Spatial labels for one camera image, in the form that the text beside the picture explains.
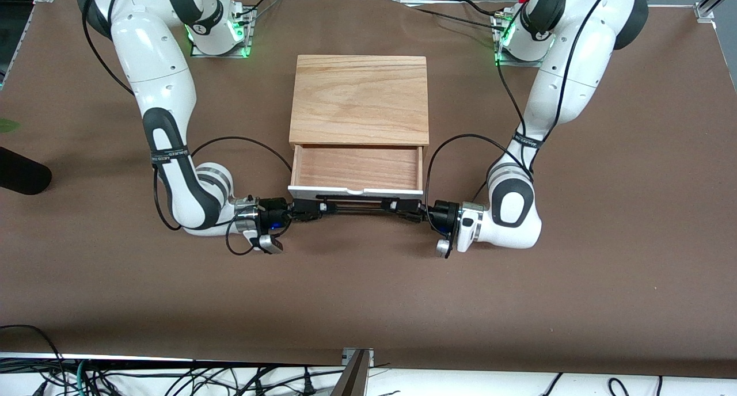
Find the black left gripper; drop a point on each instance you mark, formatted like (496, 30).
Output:
(444, 213)

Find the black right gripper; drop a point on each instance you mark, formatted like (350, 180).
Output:
(274, 208)

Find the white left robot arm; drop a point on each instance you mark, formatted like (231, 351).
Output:
(576, 56)

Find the light wooden drawer cabinet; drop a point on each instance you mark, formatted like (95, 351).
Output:
(360, 96)

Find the brown paper table cover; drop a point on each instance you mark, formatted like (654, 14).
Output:
(368, 292)

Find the large black rounded object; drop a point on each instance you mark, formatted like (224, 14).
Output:
(23, 177)

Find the grey metal bracket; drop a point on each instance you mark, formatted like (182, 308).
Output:
(358, 353)

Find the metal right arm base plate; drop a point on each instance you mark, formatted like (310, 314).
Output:
(249, 42)

